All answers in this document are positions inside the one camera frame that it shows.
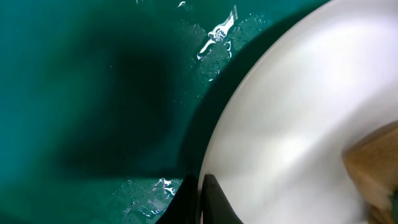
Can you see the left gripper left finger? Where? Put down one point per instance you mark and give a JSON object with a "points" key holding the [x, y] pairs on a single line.
{"points": [[183, 207]]}

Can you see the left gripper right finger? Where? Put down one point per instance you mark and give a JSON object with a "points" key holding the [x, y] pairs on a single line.
{"points": [[214, 205]]}

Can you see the white plate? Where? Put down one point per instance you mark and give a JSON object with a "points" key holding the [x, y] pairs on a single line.
{"points": [[329, 81]]}

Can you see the green yellow sponge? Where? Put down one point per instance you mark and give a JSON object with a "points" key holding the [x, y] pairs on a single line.
{"points": [[372, 166]]}

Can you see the teal plastic tray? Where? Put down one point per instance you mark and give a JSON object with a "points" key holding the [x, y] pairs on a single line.
{"points": [[106, 106]]}

